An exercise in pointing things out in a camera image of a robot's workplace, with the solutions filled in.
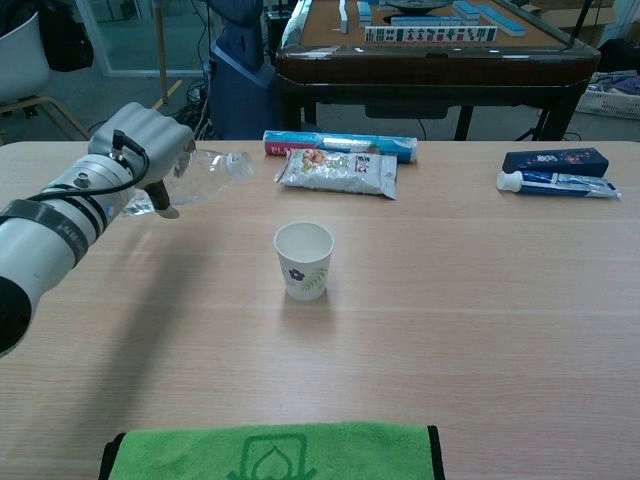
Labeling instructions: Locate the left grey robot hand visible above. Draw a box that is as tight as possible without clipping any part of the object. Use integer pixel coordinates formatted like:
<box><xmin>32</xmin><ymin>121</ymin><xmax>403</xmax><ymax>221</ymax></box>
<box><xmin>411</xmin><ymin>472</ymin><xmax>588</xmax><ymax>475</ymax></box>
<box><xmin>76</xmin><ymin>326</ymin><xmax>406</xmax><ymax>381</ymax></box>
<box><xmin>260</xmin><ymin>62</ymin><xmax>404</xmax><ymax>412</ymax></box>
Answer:
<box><xmin>88</xmin><ymin>101</ymin><xmax>198</xmax><ymax>220</ymax></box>

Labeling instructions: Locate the transparent plastic water bottle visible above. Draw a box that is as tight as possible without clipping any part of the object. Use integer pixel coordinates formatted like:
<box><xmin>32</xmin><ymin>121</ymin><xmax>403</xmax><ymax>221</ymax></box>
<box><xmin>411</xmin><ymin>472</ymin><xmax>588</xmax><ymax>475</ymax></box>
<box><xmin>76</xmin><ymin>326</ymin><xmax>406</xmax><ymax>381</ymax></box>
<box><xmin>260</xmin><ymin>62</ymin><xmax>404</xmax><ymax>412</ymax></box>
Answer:
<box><xmin>119</xmin><ymin>147</ymin><xmax>256</xmax><ymax>219</ymax></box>

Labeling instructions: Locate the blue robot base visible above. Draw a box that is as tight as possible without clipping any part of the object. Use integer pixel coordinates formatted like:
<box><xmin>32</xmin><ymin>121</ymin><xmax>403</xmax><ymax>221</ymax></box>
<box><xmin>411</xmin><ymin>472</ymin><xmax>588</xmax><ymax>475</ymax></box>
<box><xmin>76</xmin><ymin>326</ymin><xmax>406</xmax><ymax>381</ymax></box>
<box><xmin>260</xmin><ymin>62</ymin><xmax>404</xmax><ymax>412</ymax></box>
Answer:
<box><xmin>206</xmin><ymin>0</ymin><xmax>282</xmax><ymax>142</ymax></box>

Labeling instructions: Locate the small white paper cup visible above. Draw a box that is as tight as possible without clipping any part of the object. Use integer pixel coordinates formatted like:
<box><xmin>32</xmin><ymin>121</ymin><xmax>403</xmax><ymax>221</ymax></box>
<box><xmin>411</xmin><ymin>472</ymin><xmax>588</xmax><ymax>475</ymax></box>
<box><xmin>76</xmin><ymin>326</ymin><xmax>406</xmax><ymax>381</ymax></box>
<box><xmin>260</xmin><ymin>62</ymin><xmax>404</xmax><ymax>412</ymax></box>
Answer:
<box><xmin>272</xmin><ymin>221</ymin><xmax>335</xmax><ymax>303</ymax></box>

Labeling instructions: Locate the black bag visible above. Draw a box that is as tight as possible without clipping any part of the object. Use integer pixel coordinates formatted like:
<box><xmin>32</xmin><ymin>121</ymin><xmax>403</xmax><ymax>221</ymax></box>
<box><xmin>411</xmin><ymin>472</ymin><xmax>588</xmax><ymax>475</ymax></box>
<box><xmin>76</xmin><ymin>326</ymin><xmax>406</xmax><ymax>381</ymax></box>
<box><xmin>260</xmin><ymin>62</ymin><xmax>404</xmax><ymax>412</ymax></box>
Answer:
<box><xmin>36</xmin><ymin>0</ymin><xmax>96</xmax><ymax>73</ymax></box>

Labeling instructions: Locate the chair with wooden legs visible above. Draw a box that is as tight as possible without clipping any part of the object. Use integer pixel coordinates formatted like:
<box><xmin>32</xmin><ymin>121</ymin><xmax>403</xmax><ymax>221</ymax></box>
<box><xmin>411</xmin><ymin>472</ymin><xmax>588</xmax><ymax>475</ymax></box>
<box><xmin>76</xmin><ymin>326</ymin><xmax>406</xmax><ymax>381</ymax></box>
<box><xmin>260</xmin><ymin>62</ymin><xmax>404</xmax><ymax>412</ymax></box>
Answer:
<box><xmin>0</xmin><ymin>9</ymin><xmax>94</xmax><ymax>145</ymax></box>

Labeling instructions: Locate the white snack bag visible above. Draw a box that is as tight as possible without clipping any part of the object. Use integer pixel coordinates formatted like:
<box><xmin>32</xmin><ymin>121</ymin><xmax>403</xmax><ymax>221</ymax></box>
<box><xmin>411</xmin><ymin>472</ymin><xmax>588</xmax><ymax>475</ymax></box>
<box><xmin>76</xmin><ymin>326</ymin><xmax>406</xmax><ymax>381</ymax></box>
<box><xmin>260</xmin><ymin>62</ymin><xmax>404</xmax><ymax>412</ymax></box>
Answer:
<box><xmin>272</xmin><ymin>147</ymin><xmax>399</xmax><ymax>202</ymax></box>

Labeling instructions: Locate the blue plastic wrap box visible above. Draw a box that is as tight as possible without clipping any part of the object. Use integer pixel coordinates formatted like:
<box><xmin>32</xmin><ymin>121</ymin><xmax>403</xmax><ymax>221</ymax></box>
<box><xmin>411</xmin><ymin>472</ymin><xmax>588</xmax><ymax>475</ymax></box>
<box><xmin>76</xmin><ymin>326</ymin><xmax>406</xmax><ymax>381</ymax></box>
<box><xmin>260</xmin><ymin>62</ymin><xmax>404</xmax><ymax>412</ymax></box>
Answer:
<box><xmin>261</xmin><ymin>129</ymin><xmax>419</xmax><ymax>164</ymax></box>

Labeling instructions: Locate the brown mahjong table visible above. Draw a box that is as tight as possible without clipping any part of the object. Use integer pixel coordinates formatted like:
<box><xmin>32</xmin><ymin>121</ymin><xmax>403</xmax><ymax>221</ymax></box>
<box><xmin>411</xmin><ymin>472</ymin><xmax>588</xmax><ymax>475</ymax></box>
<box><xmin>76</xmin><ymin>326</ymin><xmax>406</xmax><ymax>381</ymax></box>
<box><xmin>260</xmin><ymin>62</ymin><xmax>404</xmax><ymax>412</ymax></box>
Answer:
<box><xmin>274</xmin><ymin>0</ymin><xmax>602</xmax><ymax>143</ymax></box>

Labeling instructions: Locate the row of face-up mahjong tiles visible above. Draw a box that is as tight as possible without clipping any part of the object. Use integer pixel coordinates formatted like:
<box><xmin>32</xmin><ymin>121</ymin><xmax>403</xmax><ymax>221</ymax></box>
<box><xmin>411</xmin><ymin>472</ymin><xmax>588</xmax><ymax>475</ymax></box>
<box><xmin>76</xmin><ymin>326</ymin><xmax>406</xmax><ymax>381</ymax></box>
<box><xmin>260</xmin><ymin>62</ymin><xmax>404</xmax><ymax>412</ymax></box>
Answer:
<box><xmin>364</xmin><ymin>25</ymin><xmax>499</xmax><ymax>44</ymax></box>

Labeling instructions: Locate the green microfiber cloth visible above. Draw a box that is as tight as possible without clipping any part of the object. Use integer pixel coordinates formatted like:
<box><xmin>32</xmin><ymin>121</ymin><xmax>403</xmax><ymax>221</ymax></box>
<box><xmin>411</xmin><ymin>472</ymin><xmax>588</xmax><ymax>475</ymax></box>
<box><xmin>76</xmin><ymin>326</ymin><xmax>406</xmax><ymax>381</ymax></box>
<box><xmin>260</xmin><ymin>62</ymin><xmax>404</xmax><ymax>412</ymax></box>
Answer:
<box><xmin>97</xmin><ymin>421</ymin><xmax>447</xmax><ymax>480</ymax></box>

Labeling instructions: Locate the long blue mahjong tile row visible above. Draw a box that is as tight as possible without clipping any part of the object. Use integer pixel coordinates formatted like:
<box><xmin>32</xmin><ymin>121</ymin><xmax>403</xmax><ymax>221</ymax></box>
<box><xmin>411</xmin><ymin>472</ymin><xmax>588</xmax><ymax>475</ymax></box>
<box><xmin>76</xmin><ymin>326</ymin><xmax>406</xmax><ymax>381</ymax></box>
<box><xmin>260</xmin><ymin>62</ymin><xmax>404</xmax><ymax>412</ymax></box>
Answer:
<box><xmin>478</xmin><ymin>4</ymin><xmax>528</xmax><ymax>38</ymax></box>

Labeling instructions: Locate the dark blue toothpaste box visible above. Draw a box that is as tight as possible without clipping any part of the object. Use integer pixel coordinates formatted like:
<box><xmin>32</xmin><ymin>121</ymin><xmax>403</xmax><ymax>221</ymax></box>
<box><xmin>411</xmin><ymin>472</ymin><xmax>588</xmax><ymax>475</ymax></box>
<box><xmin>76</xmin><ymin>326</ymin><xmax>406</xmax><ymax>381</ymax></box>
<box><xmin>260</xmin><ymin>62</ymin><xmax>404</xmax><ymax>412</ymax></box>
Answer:
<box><xmin>501</xmin><ymin>146</ymin><xmax>611</xmax><ymax>178</ymax></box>

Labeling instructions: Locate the blue white toothpaste tube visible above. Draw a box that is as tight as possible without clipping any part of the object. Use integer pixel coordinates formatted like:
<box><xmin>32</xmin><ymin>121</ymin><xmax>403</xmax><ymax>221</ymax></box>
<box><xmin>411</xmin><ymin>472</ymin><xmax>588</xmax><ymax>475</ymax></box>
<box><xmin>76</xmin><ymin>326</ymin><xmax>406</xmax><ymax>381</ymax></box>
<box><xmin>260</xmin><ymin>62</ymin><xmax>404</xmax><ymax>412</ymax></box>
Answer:
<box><xmin>495</xmin><ymin>169</ymin><xmax>623</xmax><ymax>201</ymax></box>

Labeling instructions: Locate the white plastic basket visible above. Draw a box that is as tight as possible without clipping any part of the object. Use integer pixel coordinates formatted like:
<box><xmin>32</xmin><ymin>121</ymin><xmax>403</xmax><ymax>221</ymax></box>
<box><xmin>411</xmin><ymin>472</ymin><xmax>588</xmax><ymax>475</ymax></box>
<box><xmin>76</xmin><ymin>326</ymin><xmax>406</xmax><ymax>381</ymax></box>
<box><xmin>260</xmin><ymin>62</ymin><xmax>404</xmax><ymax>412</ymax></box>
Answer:
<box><xmin>574</xmin><ymin>82</ymin><xmax>640</xmax><ymax>121</ymax></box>

